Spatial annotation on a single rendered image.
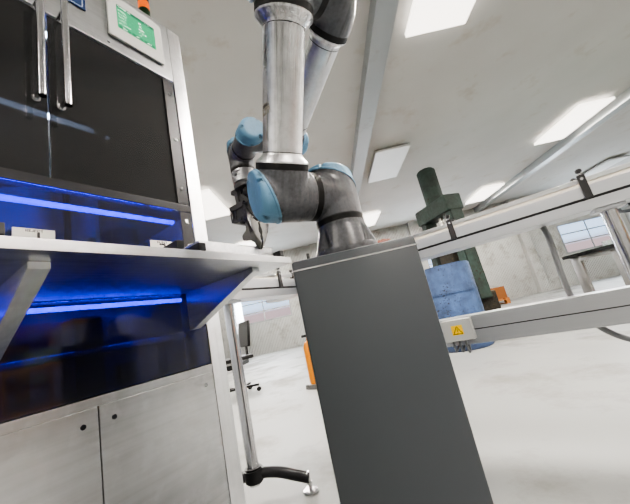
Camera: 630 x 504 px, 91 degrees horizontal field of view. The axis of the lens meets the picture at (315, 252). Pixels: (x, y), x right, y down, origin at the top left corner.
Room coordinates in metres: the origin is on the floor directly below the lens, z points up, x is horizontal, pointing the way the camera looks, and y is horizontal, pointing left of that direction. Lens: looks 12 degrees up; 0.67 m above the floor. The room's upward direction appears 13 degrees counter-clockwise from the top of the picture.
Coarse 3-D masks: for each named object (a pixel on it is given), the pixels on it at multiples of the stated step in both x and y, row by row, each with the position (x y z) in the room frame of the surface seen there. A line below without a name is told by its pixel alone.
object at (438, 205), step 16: (432, 176) 5.46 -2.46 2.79; (432, 192) 5.46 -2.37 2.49; (432, 208) 5.48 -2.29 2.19; (448, 208) 5.15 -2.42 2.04; (432, 224) 5.91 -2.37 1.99; (448, 256) 5.51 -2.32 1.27; (464, 256) 5.19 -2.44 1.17; (480, 272) 5.19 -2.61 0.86; (480, 288) 5.15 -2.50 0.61; (496, 304) 5.32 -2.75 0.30
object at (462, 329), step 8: (448, 320) 1.44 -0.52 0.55; (456, 320) 1.38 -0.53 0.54; (464, 320) 1.37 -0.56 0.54; (448, 328) 1.41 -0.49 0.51; (456, 328) 1.39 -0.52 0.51; (464, 328) 1.37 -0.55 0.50; (472, 328) 1.36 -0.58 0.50; (448, 336) 1.41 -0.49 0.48; (456, 336) 1.39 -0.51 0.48; (464, 336) 1.38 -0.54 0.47; (472, 336) 1.36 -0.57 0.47
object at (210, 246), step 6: (198, 240) 0.71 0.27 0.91; (210, 246) 0.74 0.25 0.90; (216, 246) 0.75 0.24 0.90; (222, 246) 0.77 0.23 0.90; (228, 246) 0.78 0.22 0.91; (234, 246) 0.80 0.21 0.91; (240, 246) 0.82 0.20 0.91; (246, 246) 0.84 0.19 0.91; (252, 246) 0.86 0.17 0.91; (228, 252) 0.78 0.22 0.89; (234, 252) 0.80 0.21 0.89; (240, 252) 0.82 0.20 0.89; (246, 252) 0.83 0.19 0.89; (252, 252) 0.85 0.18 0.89; (258, 252) 0.87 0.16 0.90; (264, 252) 0.90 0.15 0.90; (270, 252) 0.92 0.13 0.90
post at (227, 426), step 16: (176, 48) 1.17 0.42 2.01; (176, 64) 1.16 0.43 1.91; (176, 80) 1.15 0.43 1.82; (176, 96) 1.14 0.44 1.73; (176, 112) 1.14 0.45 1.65; (192, 144) 1.18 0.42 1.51; (192, 160) 1.17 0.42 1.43; (192, 176) 1.16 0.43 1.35; (192, 192) 1.15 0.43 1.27; (192, 208) 1.14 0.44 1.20; (192, 224) 1.14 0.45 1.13; (208, 336) 1.13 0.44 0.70; (224, 368) 1.17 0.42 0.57; (224, 384) 1.17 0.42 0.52; (224, 400) 1.16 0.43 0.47; (224, 416) 1.15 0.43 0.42; (224, 432) 1.14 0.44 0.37; (224, 448) 1.14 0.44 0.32; (240, 464) 1.18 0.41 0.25; (240, 480) 1.17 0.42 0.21; (240, 496) 1.17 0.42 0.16
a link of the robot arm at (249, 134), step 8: (248, 120) 0.74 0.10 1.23; (256, 120) 0.75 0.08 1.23; (240, 128) 0.74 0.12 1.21; (248, 128) 0.74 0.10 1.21; (256, 128) 0.75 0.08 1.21; (240, 136) 0.75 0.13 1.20; (248, 136) 0.74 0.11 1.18; (256, 136) 0.75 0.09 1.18; (232, 144) 0.81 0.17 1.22; (240, 144) 0.78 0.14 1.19; (248, 144) 0.77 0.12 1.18; (256, 144) 0.77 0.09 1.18; (240, 152) 0.81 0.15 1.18; (248, 152) 0.80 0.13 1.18; (256, 152) 0.82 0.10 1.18
